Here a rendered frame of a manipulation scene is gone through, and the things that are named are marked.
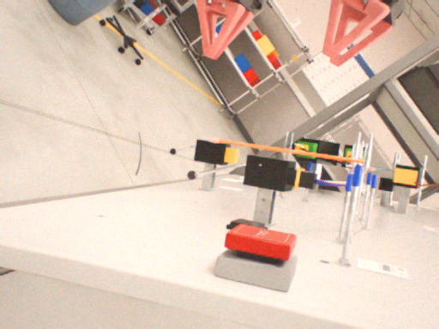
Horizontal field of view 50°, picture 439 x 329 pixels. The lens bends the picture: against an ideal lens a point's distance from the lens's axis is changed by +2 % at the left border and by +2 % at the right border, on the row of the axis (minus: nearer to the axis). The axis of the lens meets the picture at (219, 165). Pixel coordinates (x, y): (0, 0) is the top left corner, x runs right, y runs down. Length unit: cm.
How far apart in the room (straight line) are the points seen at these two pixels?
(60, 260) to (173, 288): 9
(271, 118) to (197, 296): 803
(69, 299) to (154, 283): 33
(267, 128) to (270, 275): 798
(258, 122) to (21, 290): 788
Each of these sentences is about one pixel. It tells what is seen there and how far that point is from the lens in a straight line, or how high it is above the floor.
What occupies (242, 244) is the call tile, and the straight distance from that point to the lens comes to 35.
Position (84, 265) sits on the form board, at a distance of 36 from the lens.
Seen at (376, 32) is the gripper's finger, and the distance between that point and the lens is 64.
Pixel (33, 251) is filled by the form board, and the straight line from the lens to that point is 38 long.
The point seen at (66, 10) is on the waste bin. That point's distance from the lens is 408.
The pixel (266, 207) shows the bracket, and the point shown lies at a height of 107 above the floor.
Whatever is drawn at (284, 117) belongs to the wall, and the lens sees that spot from 829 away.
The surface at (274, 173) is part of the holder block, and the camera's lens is 59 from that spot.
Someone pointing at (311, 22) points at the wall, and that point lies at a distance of 872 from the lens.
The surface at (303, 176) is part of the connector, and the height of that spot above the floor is 113.
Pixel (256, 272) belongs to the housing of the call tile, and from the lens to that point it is 35.
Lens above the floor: 118
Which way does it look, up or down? 13 degrees down
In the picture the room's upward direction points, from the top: 56 degrees clockwise
